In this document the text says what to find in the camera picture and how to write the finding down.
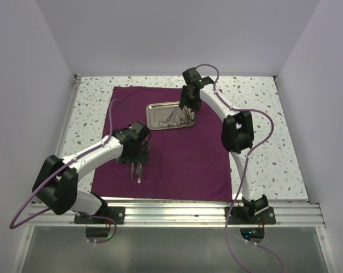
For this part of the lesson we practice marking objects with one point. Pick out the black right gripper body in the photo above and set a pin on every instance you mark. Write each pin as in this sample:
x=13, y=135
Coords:
x=190, y=102

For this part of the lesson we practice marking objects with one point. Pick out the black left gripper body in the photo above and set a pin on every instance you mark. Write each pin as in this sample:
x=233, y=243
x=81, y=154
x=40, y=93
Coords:
x=138, y=156

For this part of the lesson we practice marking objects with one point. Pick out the large silver tweezers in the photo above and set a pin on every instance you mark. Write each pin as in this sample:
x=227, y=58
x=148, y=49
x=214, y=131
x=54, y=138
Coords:
x=139, y=172

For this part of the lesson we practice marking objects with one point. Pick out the steel instrument tray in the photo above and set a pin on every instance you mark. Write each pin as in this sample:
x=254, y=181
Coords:
x=156, y=112

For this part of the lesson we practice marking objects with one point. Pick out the maroon surgical cloth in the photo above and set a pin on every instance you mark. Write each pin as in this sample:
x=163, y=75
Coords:
x=184, y=164

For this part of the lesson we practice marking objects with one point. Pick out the small silver tweezers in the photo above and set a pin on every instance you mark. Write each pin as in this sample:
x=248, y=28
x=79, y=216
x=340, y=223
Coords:
x=132, y=170

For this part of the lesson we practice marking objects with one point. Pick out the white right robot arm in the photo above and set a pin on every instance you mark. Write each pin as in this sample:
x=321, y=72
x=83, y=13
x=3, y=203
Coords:
x=237, y=135

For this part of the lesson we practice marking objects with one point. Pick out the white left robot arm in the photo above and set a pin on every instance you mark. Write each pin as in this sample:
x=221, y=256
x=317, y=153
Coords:
x=58, y=182

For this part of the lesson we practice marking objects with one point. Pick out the steel scissors and forceps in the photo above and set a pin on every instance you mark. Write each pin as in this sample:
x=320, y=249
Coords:
x=178, y=118

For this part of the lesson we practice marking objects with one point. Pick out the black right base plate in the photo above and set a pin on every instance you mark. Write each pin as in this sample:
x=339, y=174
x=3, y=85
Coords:
x=254, y=213

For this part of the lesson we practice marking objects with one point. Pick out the aluminium rail frame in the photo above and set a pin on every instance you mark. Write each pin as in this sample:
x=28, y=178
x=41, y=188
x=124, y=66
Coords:
x=277, y=172

